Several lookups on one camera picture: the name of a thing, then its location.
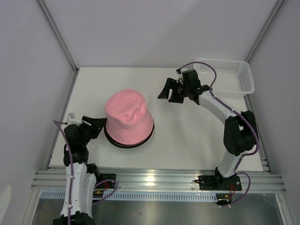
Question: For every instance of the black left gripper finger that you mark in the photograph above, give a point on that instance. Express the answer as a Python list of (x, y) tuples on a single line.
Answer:
[(96, 123), (96, 131)]

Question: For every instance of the aluminium mounting rail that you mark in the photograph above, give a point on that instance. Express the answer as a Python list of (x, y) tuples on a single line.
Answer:
[(158, 180)]

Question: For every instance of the pink hat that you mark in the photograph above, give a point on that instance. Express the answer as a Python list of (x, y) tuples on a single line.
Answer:
[(128, 119)]

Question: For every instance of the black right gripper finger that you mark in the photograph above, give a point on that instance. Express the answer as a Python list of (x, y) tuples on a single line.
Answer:
[(176, 95), (169, 85)]

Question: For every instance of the aluminium frame post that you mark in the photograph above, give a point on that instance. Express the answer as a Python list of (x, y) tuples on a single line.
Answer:
[(56, 33), (279, 5)]

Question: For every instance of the left aluminium frame post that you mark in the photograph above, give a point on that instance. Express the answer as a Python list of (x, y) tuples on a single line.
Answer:
[(56, 33)]

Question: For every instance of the right aluminium frame post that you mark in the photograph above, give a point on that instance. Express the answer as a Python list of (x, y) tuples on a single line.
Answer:
[(279, 5)]

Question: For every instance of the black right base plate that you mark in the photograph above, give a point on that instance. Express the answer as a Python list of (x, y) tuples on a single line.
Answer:
[(216, 183)]

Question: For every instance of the white plastic basket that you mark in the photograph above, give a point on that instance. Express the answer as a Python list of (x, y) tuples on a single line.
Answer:
[(233, 77)]

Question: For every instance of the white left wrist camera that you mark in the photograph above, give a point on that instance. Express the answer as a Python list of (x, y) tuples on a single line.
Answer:
[(71, 119)]

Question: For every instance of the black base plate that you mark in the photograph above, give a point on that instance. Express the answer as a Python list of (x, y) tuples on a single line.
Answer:
[(216, 183), (106, 181)]

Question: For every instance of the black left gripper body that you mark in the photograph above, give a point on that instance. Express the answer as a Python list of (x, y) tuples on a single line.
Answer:
[(87, 131)]

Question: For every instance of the white slotted cable duct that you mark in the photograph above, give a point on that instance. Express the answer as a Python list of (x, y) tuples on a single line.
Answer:
[(143, 196)]

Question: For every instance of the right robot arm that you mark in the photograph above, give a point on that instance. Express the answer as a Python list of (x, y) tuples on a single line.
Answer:
[(240, 132)]

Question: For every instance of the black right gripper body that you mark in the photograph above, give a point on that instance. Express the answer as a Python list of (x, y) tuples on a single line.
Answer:
[(185, 87)]

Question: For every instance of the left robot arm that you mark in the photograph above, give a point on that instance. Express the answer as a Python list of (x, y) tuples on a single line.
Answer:
[(81, 176)]

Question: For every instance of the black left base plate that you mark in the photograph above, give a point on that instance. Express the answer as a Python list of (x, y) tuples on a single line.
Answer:
[(106, 181)]

